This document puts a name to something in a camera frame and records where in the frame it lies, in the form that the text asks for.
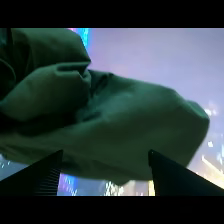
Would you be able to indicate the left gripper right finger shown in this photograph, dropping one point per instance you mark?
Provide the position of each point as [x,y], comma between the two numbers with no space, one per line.
[176,181]

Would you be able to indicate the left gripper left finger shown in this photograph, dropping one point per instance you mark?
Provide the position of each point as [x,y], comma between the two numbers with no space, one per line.
[36,180]

